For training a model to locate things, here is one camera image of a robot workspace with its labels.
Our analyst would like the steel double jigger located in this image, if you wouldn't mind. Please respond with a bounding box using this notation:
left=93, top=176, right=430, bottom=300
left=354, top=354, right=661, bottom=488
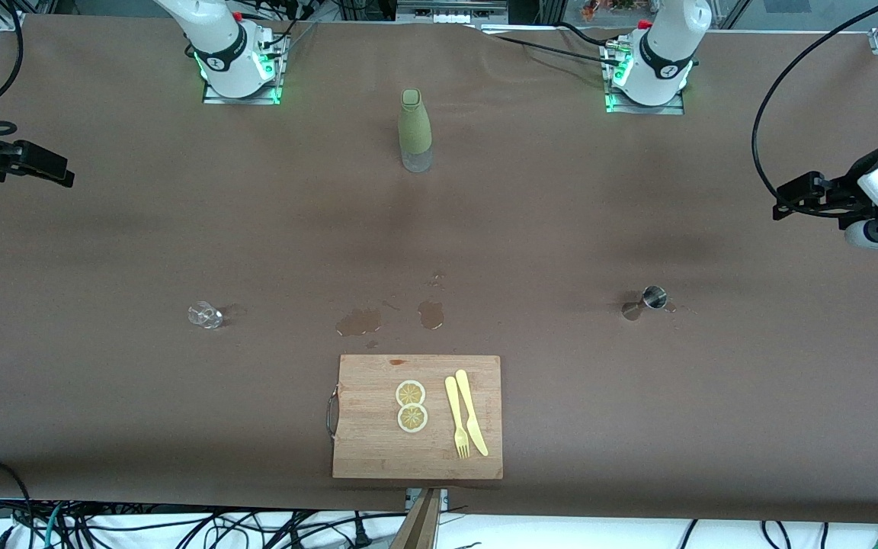
left=622, top=285, right=668, bottom=321

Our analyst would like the small clear glass cup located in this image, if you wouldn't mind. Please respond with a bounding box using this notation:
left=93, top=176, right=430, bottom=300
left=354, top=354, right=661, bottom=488
left=187, top=301, right=224, bottom=330

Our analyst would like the brown table cover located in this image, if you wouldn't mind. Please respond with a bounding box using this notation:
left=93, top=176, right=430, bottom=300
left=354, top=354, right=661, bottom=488
left=0, top=14, right=878, bottom=525

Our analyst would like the green sleeved glass bottle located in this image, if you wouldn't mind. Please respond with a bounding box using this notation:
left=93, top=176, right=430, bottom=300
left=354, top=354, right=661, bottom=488
left=398, top=88, right=434, bottom=173

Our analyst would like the grey power strip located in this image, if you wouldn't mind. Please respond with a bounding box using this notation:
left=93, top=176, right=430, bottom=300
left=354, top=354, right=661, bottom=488
left=396, top=0, right=510, bottom=24

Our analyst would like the yellow plastic knife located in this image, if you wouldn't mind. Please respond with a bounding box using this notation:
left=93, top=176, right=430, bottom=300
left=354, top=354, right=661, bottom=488
left=455, top=369, right=489, bottom=458

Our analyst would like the yellow plastic fork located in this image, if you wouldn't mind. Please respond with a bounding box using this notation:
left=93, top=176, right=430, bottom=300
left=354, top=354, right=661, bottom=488
left=444, top=376, right=471, bottom=460

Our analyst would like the wooden cutting board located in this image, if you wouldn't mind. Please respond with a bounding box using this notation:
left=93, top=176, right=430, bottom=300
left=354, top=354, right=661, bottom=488
left=326, top=354, right=504, bottom=480

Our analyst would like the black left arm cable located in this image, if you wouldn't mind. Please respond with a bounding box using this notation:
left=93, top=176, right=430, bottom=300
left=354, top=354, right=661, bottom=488
left=751, top=0, right=878, bottom=218

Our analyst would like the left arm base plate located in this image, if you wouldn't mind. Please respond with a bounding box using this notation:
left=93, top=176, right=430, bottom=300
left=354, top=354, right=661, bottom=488
left=604, top=38, right=685, bottom=116

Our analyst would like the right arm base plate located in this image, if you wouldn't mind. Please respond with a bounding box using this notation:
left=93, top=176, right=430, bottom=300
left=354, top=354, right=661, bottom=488
left=203, top=30, right=285, bottom=105

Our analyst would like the black base power cable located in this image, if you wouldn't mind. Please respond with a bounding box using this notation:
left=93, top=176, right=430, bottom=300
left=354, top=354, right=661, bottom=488
left=477, top=23, right=623, bottom=66

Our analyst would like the teal floor cable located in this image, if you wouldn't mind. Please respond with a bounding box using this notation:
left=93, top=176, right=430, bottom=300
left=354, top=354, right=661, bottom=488
left=41, top=507, right=65, bottom=549

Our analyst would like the wooden camera stand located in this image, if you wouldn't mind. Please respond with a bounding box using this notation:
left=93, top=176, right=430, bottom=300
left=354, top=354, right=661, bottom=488
left=389, top=488, right=449, bottom=549

